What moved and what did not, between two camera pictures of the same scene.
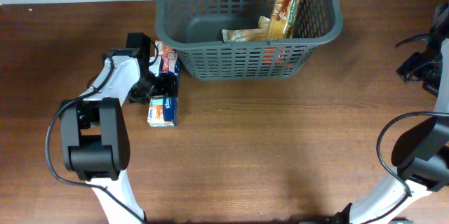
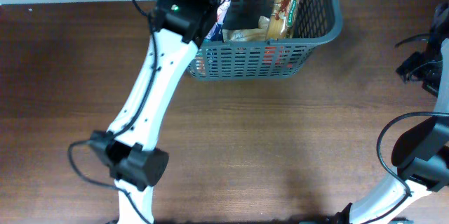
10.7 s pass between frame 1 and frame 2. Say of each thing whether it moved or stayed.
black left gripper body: moved
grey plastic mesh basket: stayed
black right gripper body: stayed
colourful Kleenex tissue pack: moved
